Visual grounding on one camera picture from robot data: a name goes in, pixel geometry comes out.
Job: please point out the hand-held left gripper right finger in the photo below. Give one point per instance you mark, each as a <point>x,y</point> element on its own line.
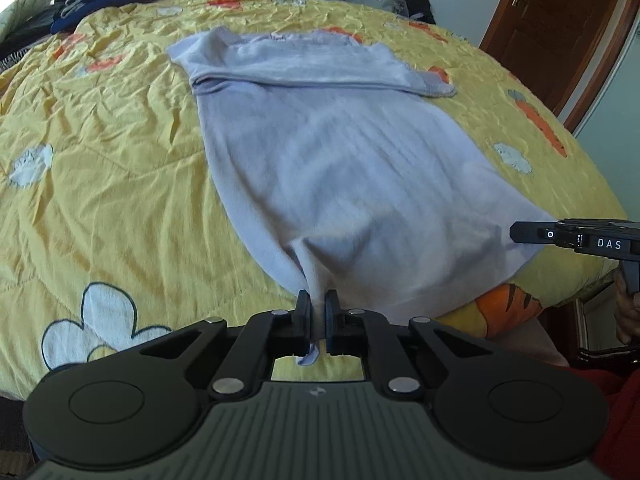
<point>331,310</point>

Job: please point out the brown wooden door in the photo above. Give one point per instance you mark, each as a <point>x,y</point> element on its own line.
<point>560,25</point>

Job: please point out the person's right hand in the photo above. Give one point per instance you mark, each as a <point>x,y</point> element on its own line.
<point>629,315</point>

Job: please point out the pale printed quilt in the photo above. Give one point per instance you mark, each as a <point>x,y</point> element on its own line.
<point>25,15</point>

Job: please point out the beige bed sheet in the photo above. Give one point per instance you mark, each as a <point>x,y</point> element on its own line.
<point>530,342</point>

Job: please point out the light blue long-sleeve top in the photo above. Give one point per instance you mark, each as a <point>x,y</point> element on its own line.
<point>340,160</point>

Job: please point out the black backpack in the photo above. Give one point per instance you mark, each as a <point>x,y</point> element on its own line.
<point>415,0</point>

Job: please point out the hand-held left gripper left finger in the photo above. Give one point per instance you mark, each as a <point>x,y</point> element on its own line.
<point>303,310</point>

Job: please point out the yellow carrot print quilt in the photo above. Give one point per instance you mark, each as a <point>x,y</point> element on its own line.
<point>125,160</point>

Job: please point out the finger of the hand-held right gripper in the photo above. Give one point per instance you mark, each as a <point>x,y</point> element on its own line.
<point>532,232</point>

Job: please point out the black and white striped cloth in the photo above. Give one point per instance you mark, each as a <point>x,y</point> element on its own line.
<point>12,55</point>

